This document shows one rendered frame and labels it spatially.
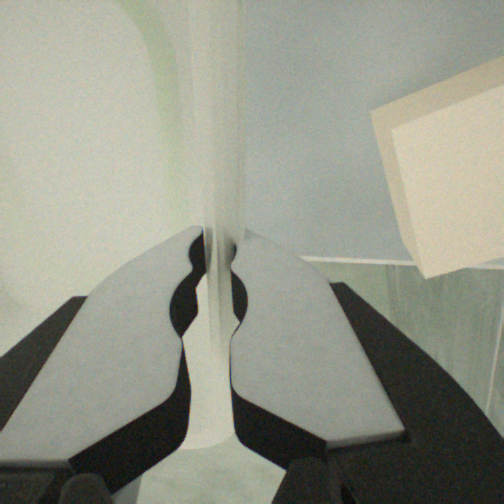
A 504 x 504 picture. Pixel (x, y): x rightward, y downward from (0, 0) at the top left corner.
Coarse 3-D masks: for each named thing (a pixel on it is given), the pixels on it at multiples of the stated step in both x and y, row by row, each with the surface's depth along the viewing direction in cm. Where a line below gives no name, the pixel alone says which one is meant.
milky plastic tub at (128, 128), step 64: (0, 0) 13; (64, 0) 13; (128, 0) 13; (192, 0) 7; (0, 64) 15; (64, 64) 14; (128, 64) 14; (192, 64) 8; (0, 128) 16; (64, 128) 16; (128, 128) 16; (192, 128) 15; (0, 192) 18; (64, 192) 18; (128, 192) 17; (192, 192) 17; (0, 256) 20; (64, 256) 20; (128, 256) 19; (0, 320) 21; (192, 384) 18; (192, 448) 16
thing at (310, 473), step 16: (304, 464) 5; (320, 464) 5; (80, 480) 5; (96, 480) 5; (288, 480) 5; (304, 480) 5; (320, 480) 5; (64, 496) 5; (80, 496) 5; (96, 496) 5; (288, 496) 5; (304, 496) 5; (320, 496) 5
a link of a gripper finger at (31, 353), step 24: (72, 312) 8; (48, 336) 7; (0, 360) 7; (24, 360) 7; (0, 384) 6; (24, 384) 6; (0, 408) 6; (0, 432) 6; (0, 480) 5; (24, 480) 5; (48, 480) 5
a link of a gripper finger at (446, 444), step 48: (336, 288) 8; (384, 336) 7; (384, 384) 6; (432, 384) 6; (432, 432) 5; (480, 432) 5; (336, 480) 5; (384, 480) 5; (432, 480) 5; (480, 480) 5
